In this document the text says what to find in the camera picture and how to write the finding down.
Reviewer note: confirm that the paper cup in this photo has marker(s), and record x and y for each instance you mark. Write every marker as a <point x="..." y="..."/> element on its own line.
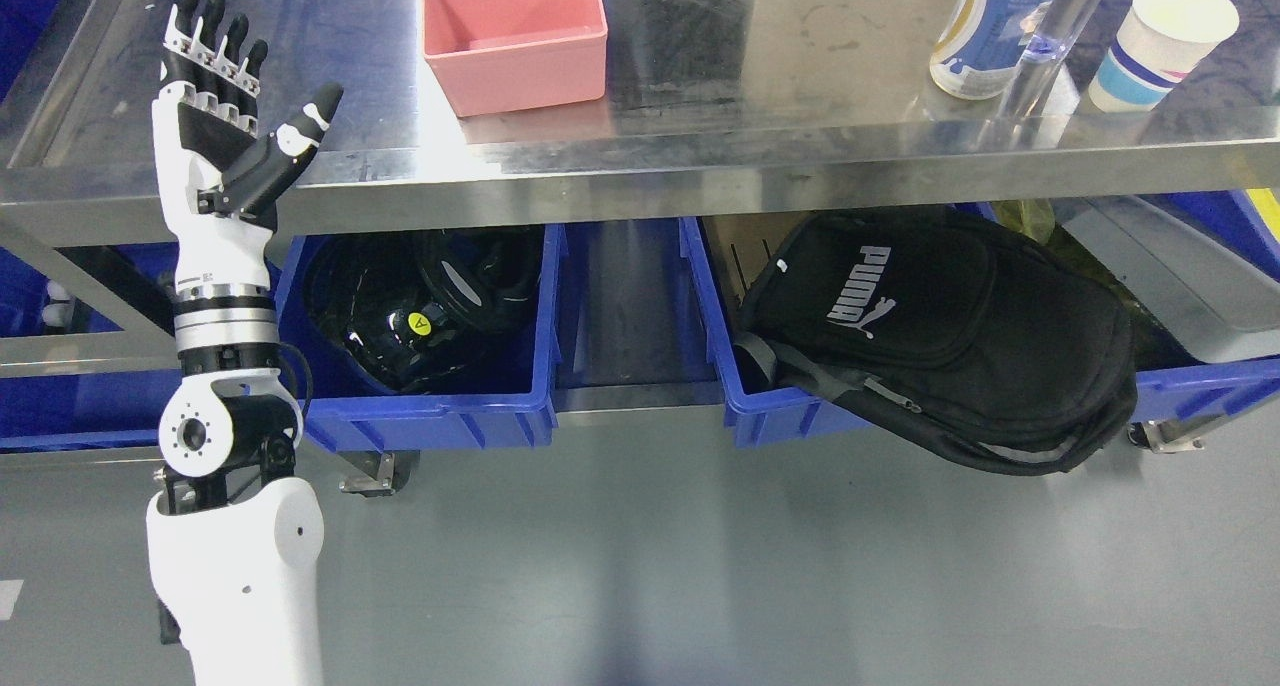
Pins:
<point x="1159" y="43"/>

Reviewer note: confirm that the clear glass tube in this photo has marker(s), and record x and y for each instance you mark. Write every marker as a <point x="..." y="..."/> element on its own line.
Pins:
<point x="1041" y="61"/>

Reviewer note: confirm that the stainless steel table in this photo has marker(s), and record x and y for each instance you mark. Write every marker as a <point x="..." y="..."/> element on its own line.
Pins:
<point x="711" y="107"/>

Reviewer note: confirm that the blue bin with helmet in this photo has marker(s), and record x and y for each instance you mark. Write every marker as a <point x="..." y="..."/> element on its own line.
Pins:
<point x="506" y="403"/>

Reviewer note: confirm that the pink plastic storage box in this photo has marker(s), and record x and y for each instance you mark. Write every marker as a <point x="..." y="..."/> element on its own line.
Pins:
<point x="500" y="56"/>

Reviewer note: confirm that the black helmet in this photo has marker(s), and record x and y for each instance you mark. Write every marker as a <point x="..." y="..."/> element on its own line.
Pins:
<point x="413" y="311"/>

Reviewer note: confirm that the black Puma backpack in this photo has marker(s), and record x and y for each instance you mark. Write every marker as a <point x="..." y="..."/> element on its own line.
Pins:
<point x="965" y="338"/>

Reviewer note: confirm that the blue bin with backpack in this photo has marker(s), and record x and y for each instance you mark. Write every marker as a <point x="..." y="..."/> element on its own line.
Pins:
<point x="1184" y="394"/>

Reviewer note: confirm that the white blue plastic bottle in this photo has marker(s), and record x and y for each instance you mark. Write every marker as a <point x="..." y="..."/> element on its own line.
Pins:
<point x="976" y="56"/>

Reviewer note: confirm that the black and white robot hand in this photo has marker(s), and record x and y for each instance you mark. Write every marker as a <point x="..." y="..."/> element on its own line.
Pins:
<point x="219" y="172"/>

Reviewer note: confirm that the grey plastic box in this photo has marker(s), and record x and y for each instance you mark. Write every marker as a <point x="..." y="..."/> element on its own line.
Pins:
<point x="1216" y="305"/>

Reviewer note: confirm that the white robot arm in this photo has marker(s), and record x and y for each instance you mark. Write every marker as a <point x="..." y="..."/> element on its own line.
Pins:
<point x="233" y="537"/>

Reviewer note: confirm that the blue bin far left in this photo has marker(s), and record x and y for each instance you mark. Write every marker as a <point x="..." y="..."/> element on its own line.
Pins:
<point x="52" y="413"/>

